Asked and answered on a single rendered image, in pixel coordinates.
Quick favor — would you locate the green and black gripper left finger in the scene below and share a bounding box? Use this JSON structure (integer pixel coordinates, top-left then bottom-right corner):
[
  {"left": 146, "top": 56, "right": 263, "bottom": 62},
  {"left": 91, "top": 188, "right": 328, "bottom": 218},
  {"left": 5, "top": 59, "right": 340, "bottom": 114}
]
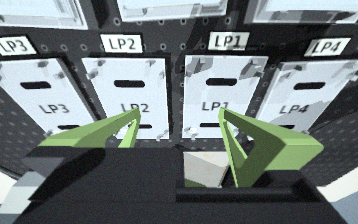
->
[{"left": 38, "top": 107, "right": 141, "bottom": 147}]

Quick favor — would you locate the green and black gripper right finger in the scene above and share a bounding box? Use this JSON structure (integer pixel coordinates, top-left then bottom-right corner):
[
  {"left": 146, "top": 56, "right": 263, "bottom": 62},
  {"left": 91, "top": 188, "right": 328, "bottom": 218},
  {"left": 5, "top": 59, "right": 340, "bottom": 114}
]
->
[{"left": 218, "top": 107, "right": 324, "bottom": 187}]

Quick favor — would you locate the black perforated breadboard plate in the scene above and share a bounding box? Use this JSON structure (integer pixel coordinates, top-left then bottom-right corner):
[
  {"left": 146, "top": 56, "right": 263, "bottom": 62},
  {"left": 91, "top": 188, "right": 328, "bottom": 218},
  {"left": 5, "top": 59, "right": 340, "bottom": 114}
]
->
[{"left": 0, "top": 0, "right": 358, "bottom": 187}]

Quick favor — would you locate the white control panel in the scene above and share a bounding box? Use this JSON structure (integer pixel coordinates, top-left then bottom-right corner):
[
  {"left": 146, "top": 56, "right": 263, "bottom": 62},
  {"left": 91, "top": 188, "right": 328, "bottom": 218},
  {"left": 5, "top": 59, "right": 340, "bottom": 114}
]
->
[{"left": 0, "top": 166, "right": 46, "bottom": 214}]

